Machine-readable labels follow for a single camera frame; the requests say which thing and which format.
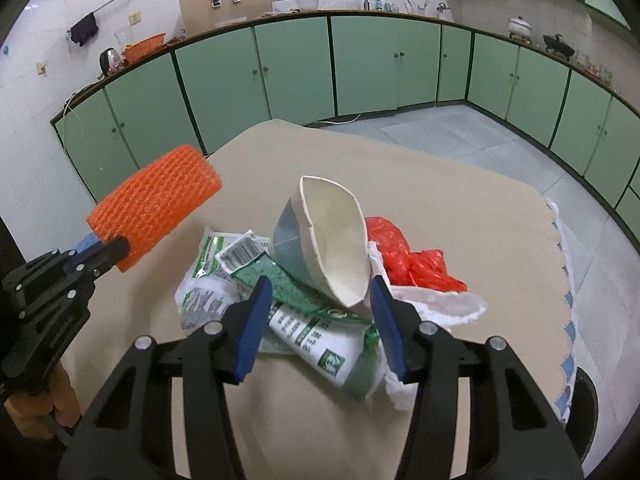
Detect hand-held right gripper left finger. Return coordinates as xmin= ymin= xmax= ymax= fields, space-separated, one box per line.
xmin=62 ymin=275 xmax=274 ymax=480

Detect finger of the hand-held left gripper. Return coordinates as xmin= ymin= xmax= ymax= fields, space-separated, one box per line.
xmin=67 ymin=236 xmax=132 ymax=281
xmin=77 ymin=232 xmax=103 ymax=256

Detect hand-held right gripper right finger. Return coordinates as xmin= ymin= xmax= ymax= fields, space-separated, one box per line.
xmin=369 ymin=275 xmax=586 ymax=480

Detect orange foam net sleeve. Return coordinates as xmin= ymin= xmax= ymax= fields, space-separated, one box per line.
xmin=86 ymin=144 xmax=223 ymax=274

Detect crushed white paper cup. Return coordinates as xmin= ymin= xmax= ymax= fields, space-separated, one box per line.
xmin=272 ymin=175 xmax=373 ymax=310

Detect black trash bin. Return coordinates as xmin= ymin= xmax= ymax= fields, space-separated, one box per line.
xmin=565 ymin=365 xmax=601 ymax=461

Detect person's left hand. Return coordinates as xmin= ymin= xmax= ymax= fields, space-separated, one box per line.
xmin=5 ymin=360 xmax=83 ymax=441

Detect green white plastic wrapper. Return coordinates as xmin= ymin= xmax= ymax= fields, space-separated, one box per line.
xmin=175 ymin=227 xmax=261 ymax=333
xmin=217 ymin=230 xmax=388 ymax=402

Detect red plastic bag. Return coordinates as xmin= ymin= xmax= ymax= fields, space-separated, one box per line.
xmin=364 ymin=216 xmax=468 ymax=293

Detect beige tablecloth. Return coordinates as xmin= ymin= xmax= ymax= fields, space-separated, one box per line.
xmin=62 ymin=118 xmax=563 ymax=480

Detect steel electric kettle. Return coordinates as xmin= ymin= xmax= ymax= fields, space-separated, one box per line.
xmin=98 ymin=47 xmax=121 ymax=78

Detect white lace table cover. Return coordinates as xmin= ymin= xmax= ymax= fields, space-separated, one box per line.
xmin=545 ymin=197 xmax=578 ymax=423

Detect orange plastic basket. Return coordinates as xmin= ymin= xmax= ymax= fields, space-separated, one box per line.
xmin=122 ymin=33 xmax=167 ymax=63

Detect dark towel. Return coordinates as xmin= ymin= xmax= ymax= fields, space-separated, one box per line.
xmin=70 ymin=12 xmax=99 ymax=46

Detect green base kitchen cabinet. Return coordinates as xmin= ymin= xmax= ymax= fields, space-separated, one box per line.
xmin=50 ymin=10 xmax=472 ymax=206
xmin=467 ymin=30 xmax=640 ymax=231

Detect black wok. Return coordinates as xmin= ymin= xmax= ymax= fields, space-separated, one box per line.
xmin=543 ymin=33 xmax=576 ymax=61

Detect row of glass jars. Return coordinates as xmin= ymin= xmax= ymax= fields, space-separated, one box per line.
xmin=575 ymin=50 xmax=613 ymax=83

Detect metal towel rail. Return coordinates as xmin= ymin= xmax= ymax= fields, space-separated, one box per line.
xmin=67 ymin=0 xmax=138 ymax=36

